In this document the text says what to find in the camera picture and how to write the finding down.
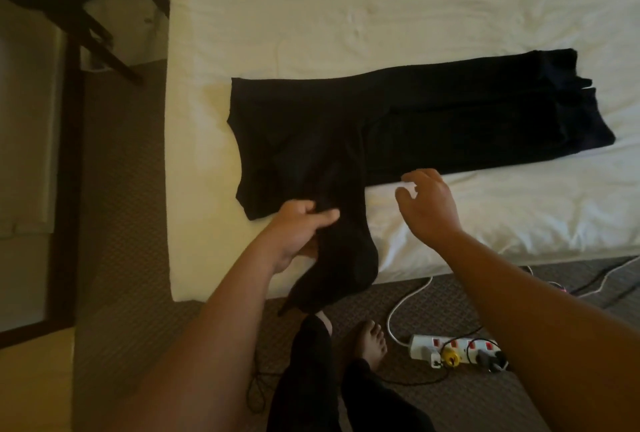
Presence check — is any person's leg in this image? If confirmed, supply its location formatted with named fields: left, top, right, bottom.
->
left=265, top=309, right=346, bottom=432
left=340, top=319, right=436, bottom=432

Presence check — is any black t-shirt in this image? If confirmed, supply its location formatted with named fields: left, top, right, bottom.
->
left=226, top=47, right=617, bottom=316

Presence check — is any person's left hand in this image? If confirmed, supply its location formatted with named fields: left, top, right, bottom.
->
left=255, top=199, right=342, bottom=276

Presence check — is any person's left forearm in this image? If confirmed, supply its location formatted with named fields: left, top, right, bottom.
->
left=105, top=247, right=286, bottom=432

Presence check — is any thin white cord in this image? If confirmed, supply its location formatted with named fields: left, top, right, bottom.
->
left=385, top=255, right=640, bottom=348

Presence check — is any white power strip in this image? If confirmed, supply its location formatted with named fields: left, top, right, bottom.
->
left=408, top=333, right=511, bottom=372

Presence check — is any person's right hand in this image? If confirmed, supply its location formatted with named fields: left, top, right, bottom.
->
left=394, top=167, right=464, bottom=253

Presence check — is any person's right forearm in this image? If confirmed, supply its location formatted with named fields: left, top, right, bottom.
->
left=435, top=231, right=640, bottom=432

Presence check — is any person's right leg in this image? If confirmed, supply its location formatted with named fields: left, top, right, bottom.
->
left=340, top=319, right=436, bottom=432

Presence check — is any person's left leg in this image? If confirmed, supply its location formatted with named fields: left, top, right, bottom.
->
left=265, top=309, right=346, bottom=432

